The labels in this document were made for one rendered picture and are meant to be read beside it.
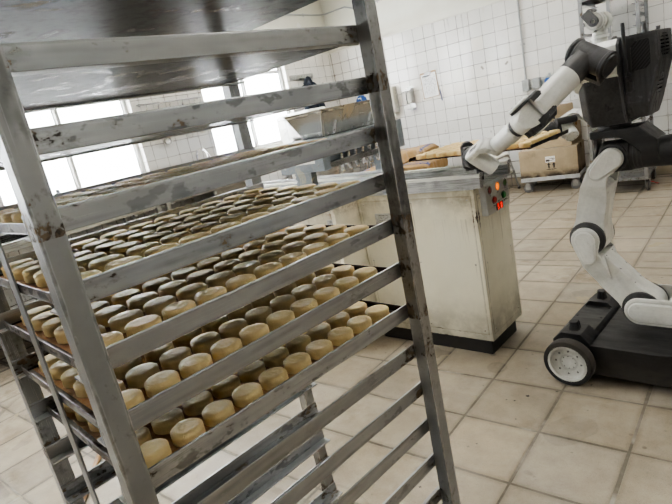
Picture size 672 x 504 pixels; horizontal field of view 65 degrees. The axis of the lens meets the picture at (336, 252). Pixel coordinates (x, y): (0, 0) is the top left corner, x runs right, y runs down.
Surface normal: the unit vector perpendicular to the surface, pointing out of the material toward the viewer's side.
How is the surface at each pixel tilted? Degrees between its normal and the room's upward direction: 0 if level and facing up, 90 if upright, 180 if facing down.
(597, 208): 90
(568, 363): 90
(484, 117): 90
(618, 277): 90
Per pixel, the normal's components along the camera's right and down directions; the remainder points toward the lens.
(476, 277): -0.65, 0.32
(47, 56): 0.70, 0.04
